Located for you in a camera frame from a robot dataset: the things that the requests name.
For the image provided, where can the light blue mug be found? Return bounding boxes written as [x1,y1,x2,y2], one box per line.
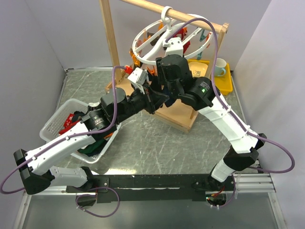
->
[213,58,227,77]

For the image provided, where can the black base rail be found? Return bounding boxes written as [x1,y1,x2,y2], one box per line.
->
[66,174,234,203]

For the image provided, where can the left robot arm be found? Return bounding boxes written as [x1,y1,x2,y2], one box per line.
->
[14,84,169,195]

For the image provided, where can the white plastic laundry basket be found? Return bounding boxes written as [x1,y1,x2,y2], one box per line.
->
[39,98,122,165]

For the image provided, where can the white round clip hanger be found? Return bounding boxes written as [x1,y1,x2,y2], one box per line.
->
[130,6,217,67]

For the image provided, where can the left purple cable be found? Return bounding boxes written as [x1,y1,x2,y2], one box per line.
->
[0,65,127,194]

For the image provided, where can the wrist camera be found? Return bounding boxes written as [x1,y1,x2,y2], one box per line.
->
[127,67,149,94]
[163,37,183,57]

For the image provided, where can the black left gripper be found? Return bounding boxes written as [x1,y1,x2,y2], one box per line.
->
[115,82,170,124]

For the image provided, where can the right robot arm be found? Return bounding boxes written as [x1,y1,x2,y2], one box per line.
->
[156,54,265,190]

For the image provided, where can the red white christmas sock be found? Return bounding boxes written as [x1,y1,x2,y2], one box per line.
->
[59,114,79,135]

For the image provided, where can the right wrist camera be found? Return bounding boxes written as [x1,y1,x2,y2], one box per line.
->
[163,37,183,57]

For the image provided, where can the yellow plastic tray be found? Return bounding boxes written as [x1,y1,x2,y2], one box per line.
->
[188,59,234,96]

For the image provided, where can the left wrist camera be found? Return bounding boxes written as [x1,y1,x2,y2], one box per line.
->
[127,67,149,94]

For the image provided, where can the wooden drying rack stand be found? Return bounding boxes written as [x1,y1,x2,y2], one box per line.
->
[99,0,230,134]

